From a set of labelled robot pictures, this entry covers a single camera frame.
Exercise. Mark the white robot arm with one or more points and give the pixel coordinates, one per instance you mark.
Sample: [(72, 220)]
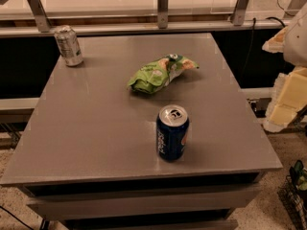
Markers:
[(295, 39)]

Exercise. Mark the green rice chip bag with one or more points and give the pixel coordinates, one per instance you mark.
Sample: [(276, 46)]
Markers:
[(158, 74)]

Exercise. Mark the blue Pepsi can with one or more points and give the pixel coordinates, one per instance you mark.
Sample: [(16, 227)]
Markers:
[(172, 125)]

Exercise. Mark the grey drawer cabinet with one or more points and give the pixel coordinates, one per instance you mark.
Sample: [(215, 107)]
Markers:
[(88, 154)]

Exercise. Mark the white silver soda can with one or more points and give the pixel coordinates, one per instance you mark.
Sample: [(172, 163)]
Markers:
[(68, 44)]

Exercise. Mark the middle metal bracket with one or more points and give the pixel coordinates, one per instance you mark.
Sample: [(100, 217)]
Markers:
[(162, 14)]

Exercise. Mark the metal bracket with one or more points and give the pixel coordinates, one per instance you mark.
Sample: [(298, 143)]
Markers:
[(40, 16), (238, 16), (162, 14)]

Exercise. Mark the left metal bracket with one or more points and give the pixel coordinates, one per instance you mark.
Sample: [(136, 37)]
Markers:
[(40, 16)]

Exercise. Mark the right metal bracket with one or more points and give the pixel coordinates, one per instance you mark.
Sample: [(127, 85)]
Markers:
[(238, 16)]

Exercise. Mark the white counter with rail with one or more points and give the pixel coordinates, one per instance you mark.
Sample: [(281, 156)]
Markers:
[(121, 17)]

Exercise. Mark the black wire basket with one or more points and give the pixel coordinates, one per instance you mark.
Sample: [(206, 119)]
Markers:
[(293, 195)]

